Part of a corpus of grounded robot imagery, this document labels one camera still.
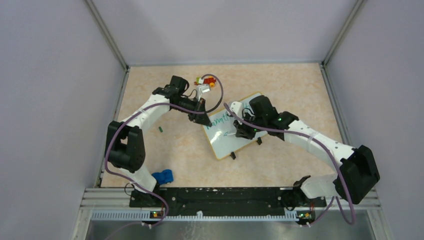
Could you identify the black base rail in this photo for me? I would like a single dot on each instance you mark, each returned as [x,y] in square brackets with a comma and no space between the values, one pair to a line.
[225,201]

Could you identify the black whiteboard foot left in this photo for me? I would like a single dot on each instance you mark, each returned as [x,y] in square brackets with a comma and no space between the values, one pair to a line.
[233,155]

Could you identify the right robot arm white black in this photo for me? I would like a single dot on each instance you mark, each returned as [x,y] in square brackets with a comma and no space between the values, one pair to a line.
[356,171]

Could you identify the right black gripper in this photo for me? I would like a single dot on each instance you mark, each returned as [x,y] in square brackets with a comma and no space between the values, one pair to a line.
[242,131]

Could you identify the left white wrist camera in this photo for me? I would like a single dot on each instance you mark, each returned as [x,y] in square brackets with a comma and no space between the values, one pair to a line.
[201,89]

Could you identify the blue toy car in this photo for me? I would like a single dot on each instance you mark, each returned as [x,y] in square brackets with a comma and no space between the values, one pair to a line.
[164,177]

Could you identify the white slotted cable duct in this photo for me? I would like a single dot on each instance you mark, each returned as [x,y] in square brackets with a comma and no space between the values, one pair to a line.
[147,216]

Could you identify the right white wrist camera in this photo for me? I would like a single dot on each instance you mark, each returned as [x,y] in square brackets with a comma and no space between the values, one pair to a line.
[235,109]

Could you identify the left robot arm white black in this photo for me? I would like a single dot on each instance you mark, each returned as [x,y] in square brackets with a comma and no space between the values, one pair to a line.
[125,147]

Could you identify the yellow framed whiteboard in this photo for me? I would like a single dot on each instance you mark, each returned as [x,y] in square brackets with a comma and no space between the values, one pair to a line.
[221,145]

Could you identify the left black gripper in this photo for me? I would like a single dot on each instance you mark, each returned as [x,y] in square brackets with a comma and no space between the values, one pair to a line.
[202,118]

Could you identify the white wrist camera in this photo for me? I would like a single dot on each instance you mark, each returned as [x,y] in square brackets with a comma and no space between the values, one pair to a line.
[235,109]
[201,89]

